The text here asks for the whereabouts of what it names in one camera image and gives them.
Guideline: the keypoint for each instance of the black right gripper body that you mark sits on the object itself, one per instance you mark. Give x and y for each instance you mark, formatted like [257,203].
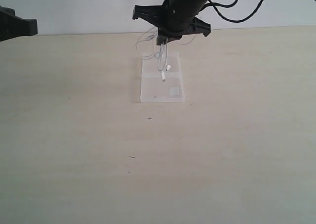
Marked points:
[172,24]

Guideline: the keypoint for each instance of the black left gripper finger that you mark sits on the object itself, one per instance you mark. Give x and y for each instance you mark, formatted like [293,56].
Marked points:
[12,26]

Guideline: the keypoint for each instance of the clear plastic box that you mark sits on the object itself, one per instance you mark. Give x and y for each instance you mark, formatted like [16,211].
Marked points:
[165,86]

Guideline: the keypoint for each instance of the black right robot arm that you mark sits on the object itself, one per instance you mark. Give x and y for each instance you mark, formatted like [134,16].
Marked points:
[192,7]

